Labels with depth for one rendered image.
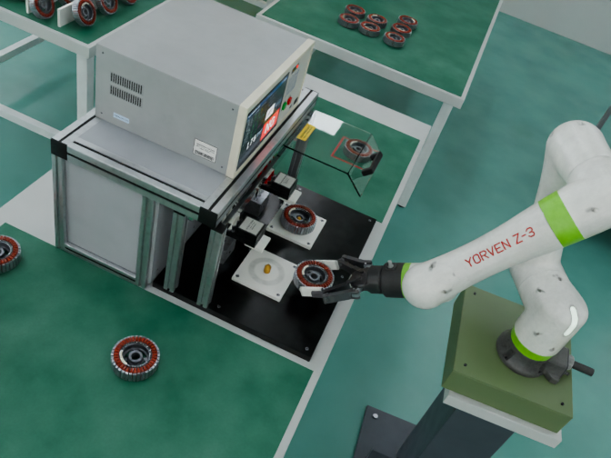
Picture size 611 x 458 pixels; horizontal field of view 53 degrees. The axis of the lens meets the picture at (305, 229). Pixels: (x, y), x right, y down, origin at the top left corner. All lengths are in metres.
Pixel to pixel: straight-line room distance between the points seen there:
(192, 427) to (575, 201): 0.96
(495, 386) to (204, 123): 0.99
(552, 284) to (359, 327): 1.27
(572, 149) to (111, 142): 1.05
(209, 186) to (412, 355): 1.56
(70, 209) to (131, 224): 0.18
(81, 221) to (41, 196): 0.29
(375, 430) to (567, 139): 1.44
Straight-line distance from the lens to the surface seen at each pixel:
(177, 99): 1.47
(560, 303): 1.64
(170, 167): 1.51
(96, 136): 1.58
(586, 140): 1.46
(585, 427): 3.01
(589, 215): 1.36
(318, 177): 2.20
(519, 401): 1.75
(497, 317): 1.87
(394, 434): 2.51
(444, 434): 2.01
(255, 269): 1.76
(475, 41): 3.74
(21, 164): 3.26
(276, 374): 1.60
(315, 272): 1.73
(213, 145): 1.48
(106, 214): 1.62
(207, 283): 1.58
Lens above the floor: 2.06
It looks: 41 degrees down
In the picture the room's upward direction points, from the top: 19 degrees clockwise
